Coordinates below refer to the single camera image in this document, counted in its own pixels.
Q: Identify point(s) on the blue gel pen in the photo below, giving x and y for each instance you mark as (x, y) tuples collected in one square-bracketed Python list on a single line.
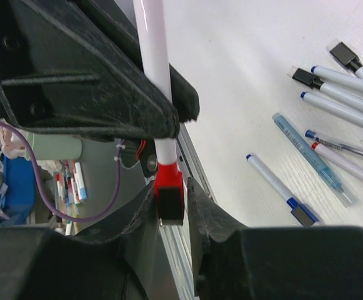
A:
[(332, 143)]

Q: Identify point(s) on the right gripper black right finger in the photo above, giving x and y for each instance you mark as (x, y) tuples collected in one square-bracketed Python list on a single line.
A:
[(112, 259)]

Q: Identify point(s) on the blue storage bin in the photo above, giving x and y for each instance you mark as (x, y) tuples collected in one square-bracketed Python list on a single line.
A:
[(20, 195)]

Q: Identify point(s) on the white marker red cap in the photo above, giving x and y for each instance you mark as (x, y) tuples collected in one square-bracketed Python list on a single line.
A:
[(350, 167)]

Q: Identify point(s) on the white marker red end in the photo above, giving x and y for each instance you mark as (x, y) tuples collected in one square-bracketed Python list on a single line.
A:
[(153, 45)]

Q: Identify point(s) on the green cylinder container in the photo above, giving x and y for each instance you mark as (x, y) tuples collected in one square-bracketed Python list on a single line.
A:
[(54, 147)]

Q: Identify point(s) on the aluminium front rail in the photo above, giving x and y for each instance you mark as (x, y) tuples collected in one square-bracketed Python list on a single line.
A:
[(176, 239)]

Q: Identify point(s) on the light blue highlighter pen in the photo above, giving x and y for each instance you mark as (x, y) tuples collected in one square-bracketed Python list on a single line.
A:
[(329, 176)]

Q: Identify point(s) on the white marker black cap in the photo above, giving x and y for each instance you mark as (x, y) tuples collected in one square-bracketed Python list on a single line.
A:
[(330, 89)]

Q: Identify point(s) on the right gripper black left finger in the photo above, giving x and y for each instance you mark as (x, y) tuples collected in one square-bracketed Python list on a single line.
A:
[(59, 74)]

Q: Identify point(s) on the black capped marker small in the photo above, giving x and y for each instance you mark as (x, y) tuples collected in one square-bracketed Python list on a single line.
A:
[(346, 57)]

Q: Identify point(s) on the white marker blue eraser cap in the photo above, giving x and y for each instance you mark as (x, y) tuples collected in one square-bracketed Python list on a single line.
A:
[(336, 109)]

